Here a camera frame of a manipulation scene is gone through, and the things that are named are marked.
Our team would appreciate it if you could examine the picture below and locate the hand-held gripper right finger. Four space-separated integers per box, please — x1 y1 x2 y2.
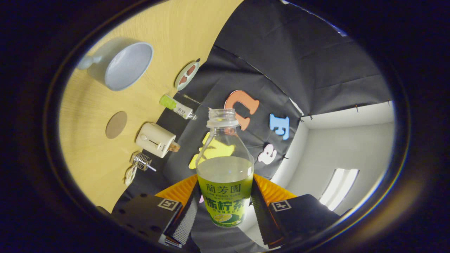
250 174 341 246

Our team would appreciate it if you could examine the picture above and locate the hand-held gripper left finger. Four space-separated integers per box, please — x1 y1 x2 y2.
112 174 201 246

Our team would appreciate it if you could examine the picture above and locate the clear juice bottle green label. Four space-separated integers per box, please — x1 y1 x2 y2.
195 108 255 228

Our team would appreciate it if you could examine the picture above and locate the round brown coaster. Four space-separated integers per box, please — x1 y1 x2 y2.
105 111 128 139

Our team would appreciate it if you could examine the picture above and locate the white cup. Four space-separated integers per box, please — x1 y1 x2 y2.
77 38 154 92

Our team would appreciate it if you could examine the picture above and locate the slim bottle with green liquid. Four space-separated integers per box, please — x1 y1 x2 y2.
159 94 198 121

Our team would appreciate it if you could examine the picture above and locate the white compartment tray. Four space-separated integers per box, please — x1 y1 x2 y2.
124 164 138 186

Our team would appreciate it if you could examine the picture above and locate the ceiling light panel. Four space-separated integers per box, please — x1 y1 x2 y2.
318 168 360 211

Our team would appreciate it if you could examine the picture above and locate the cream toaster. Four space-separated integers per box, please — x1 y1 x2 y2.
135 122 177 158

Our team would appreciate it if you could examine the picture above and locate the pale green plate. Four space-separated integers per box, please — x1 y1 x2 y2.
174 60 201 91

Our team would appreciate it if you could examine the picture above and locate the wooden table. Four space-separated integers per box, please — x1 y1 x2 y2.
58 0 245 213

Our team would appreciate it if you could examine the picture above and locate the wire mesh pen holder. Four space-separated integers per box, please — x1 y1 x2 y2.
132 152 152 171

